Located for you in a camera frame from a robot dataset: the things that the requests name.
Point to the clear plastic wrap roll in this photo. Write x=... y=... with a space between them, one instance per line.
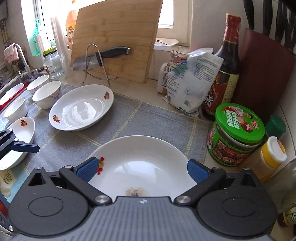
x=61 y=47

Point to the steel wire knife stand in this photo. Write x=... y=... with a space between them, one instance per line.
x=96 y=60

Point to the white bowl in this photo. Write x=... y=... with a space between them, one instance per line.
x=47 y=95
x=37 y=83
x=16 y=110

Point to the green dish soap bottle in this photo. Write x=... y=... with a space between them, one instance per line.
x=36 y=39

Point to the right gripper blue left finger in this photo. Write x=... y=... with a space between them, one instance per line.
x=87 y=169

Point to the small green-capped bottle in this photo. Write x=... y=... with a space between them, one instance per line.
x=275 y=127

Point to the black-handled santoku knife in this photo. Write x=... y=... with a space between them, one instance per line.
x=79 y=63

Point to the dark red knife block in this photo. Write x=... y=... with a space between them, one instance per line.
x=266 y=63

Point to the pink checked dishcloth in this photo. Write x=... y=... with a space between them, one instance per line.
x=11 y=53

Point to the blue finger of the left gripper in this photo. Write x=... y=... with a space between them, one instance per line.
x=24 y=147

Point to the red and white sink basin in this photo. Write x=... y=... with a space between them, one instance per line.
x=10 y=94

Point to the green-lidded sauce jar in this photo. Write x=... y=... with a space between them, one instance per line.
x=236 y=133

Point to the bamboo cutting board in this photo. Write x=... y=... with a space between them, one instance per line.
x=108 y=24

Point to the stained white plate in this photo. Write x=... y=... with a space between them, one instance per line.
x=141 y=166

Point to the small white windowsill dish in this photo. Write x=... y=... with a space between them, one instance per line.
x=164 y=44

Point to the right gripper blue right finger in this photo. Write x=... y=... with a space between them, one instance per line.
x=197 y=171

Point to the clear glass oil bottle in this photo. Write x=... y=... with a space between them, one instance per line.
x=282 y=187

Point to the red-white food bag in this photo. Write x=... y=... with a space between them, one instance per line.
x=164 y=73

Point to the white clipped plastic bag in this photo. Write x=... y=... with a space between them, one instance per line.
x=190 y=80

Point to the dark soy sauce bottle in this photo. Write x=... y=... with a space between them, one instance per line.
x=222 y=89

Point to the grey and teal dish towel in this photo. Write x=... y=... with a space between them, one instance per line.
x=127 y=117

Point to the glass jar with green lid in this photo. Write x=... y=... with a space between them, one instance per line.
x=52 y=63

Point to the yellow-capped spice jar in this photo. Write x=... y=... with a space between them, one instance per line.
x=267 y=159

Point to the steel kitchen faucet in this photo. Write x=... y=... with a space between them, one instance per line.
x=21 y=55

